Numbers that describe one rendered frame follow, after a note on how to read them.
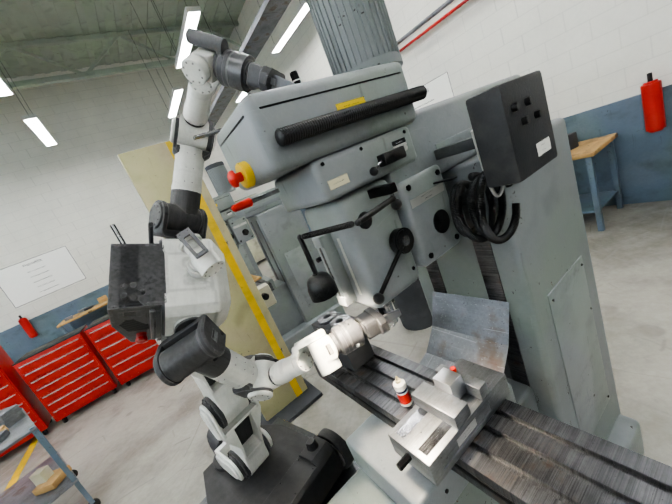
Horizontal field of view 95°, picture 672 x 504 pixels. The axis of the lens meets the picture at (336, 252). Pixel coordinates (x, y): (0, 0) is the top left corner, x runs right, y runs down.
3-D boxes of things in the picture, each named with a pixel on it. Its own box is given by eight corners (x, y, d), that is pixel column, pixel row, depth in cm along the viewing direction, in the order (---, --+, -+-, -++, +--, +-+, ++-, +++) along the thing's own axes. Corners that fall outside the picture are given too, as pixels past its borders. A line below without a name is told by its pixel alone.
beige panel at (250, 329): (271, 439, 238) (106, 149, 182) (254, 416, 272) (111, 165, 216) (323, 394, 263) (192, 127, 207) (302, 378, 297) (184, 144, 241)
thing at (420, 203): (428, 269, 87) (398, 182, 81) (373, 265, 108) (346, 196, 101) (465, 241, 96) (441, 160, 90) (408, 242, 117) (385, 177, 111)
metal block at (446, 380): (456, 403, 84) (449, 386, 83) (438, 394, 89) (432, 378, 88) (466, 391, 87) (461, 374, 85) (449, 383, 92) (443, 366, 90)
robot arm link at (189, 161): (211, 136, 110) (206, 198, 109) (171, 125, 104) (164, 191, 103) (217, 124, 100) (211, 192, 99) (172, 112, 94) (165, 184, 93)
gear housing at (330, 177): (328, 203, 69) (311, 160, 67) (285, 214, 90) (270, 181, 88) (421, 159, 86) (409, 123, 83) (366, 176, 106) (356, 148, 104)
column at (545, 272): (591, 535, 123) (496, 156, 85) (481, 465, 163) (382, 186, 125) (629, 441, 147) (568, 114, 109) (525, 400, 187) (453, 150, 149)
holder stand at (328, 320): (355, 372, 126) (337, 331, 121) (326, 357, 144) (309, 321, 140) (375, 354, 132) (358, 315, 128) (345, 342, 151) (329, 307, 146)
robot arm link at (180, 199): (157, 188, 99) (152, 230, 98) (171, 185, 93) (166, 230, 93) (192, 196, 108) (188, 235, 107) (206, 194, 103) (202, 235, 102)
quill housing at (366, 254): (381, 314, 81) (335, 199, 73) (338, 302, 98) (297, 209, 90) (426, 278, 90) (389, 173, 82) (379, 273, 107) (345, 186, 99)
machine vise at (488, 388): (437, 487, 74) (423, 454, 71) (394, 452, 87) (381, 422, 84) (511, 392, 90) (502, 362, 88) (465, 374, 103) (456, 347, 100)
